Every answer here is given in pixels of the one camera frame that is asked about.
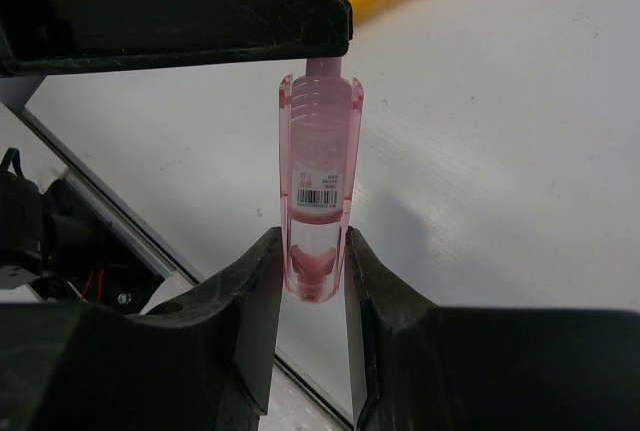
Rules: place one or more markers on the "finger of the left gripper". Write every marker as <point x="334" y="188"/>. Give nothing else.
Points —
<point x="50" y="37"/>

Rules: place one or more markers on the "pink highlighter pen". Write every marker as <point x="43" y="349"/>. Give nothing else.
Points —
<point x="319" y="127"/>

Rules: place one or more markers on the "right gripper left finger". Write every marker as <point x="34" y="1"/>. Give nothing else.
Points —
<point x="200" y="361"/>

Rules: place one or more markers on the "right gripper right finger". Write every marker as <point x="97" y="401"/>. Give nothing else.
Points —
<point x="415" y="365"/>

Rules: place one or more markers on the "silver foil covered plate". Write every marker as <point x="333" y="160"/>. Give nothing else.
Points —
<point x="299" y="403"/>

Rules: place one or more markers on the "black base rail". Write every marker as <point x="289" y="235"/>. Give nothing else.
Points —
<point x="85" y="259"/>

